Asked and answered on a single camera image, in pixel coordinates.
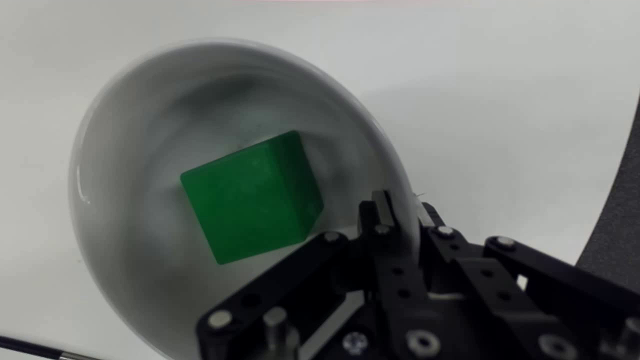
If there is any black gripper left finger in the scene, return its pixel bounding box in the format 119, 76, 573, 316
196, 187, 445, 360

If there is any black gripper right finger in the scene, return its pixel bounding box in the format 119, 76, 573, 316
418, 202, 640, 360

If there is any green cube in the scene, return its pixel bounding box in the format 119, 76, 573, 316
179, 130, 327, 265

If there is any white ceramic bowl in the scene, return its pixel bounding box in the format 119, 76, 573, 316
66, 38, 425, 360

